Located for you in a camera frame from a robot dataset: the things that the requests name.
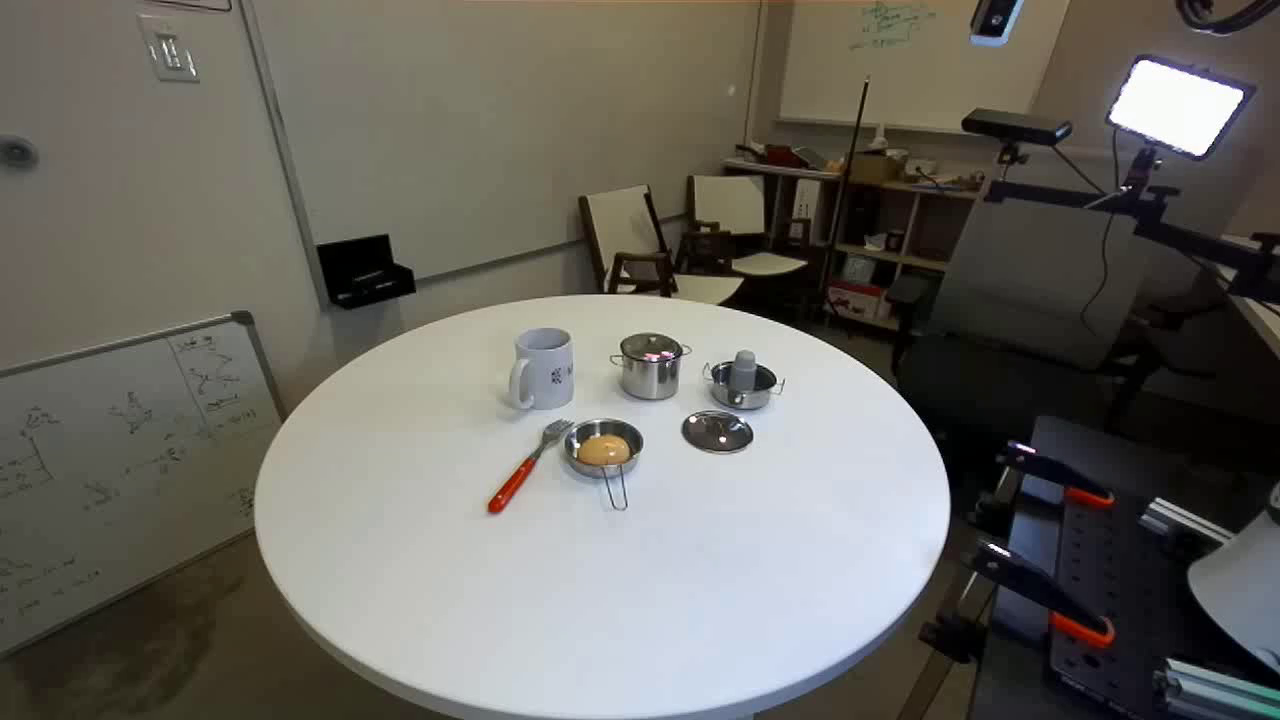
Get orange handled metal fork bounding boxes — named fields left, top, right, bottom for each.
left=483, top=417, right=576, bottom=520

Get steel cooking pot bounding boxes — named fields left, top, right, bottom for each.
left=611, top=327, right=696, bottom=405

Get white ceramic mug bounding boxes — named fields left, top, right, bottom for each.
left=500, top=324, right=579, bottom=417

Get round steel pot lid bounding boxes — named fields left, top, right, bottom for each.
left=679, top=407, right=759, bottom=457

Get wooden chair white cushions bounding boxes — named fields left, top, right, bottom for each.
left=576, top=180, right=748, bottom=308
left=679, top=168, right=813, bottom=284

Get black open case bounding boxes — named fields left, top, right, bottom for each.
left=311, top=233, right=419, bottom=310

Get wooden cluttered shelf unit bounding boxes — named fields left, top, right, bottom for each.
left=722, top=141, right=994, bottom=335

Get grey office chair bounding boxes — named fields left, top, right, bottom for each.
left=902, top=197, right=1166, bottom=445

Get leaning framed whiteboard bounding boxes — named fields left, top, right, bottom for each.
left=0, top=308, right=286, bottom=660

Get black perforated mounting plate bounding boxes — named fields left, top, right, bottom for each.
left=969, top=413, right=1280, bottom=720

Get bright LED light panel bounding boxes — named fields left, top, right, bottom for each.
left=1105, top=51, right=1255, bottom=163

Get white rounded cover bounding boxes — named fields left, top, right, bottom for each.
left=1182, top=478, right=1280, bottom=677

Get small two-handled steel pan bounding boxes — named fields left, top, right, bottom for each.
left=699, top=356, right=788, bottom=417

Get small steel wire-handled pan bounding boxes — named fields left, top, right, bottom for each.
left=560, top=417, right=647, bottom=514

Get black orange-handled clamp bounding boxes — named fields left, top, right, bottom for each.
left=990, top=435, right=1118, bottom=514
left=969, top=537, right=1122, bottom=654

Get black bar-shaped camera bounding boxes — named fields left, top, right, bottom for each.
left=958, top=105, right=1075, bottom=153

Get silver aluminium rail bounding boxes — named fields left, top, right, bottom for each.
left=1139, top=490, right=1245, bottom=553

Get round grey wall knob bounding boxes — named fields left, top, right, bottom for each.
left=0, top=127, right=40, bottom=174

